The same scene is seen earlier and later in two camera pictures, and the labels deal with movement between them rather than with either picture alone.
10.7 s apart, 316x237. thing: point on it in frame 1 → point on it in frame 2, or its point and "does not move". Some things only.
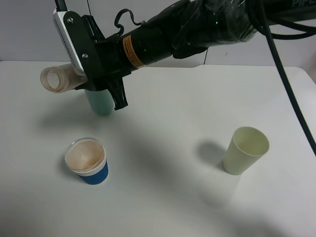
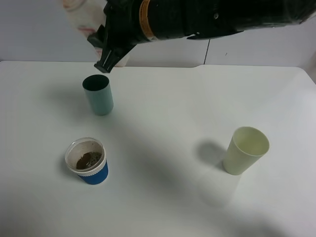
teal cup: x=101 y=101 does not move
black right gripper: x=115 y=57 → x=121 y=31
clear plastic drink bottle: x=60 y=78 → x=87 y=16
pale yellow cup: x=247 y=145 does not move
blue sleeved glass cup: x=86 y=158 does not move
